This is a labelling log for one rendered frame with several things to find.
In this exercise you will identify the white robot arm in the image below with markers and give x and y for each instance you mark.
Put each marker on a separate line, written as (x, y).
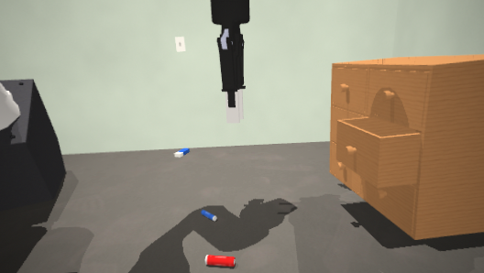
(9, 110)

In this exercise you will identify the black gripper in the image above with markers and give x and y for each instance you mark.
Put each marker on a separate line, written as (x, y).
(231, 14)

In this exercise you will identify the blue battery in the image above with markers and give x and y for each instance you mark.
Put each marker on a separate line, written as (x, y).
(208, 215)

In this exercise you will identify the wooden chest of drawers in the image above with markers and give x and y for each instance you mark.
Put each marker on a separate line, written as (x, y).
(449, 197)

